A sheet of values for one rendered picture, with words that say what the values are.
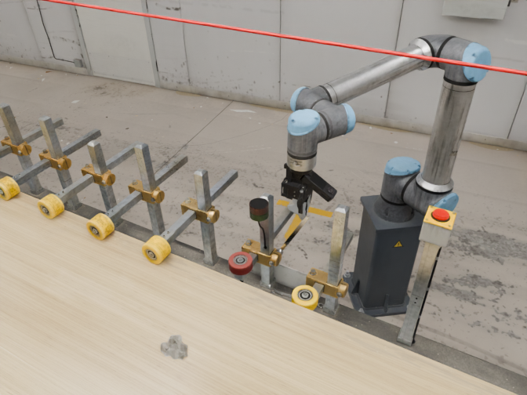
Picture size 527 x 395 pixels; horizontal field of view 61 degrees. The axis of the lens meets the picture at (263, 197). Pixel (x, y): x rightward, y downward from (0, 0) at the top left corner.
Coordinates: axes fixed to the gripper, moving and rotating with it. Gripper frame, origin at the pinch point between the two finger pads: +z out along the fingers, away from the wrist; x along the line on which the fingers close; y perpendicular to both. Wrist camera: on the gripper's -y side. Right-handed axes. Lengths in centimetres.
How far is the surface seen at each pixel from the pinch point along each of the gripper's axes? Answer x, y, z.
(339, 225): 9.5, -15.0, -9.7
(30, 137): 1, 138, 6
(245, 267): 21.2, 10.9, 10.0
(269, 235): 9.3, 8.4, 4.5
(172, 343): 55, 14, 10
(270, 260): 10.1, 7.3, 15.0
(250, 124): -210, 145, 101
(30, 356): 76, 45, 11
